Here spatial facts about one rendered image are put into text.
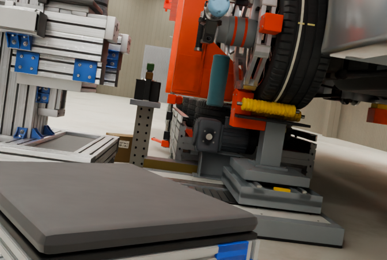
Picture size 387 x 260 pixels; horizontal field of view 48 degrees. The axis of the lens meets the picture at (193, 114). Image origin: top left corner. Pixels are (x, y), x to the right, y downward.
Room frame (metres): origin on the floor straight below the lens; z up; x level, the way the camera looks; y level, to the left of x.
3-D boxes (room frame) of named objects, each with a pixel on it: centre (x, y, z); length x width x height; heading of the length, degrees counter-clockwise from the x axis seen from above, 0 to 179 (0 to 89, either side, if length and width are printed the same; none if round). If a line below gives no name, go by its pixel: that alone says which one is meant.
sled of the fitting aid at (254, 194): (2.07, -0.40, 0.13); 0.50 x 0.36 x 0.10; 5
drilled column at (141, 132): (2.62, 0.29, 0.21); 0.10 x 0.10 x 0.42; 5
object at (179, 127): (3.79, 0.14, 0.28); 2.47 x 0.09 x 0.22; 5
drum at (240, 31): (2.09, -0.15, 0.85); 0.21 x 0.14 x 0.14; 95
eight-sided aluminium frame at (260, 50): (2.10, -0.23, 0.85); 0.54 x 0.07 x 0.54; 5
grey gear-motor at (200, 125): (2.36, -0.23, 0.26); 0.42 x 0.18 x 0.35; 95
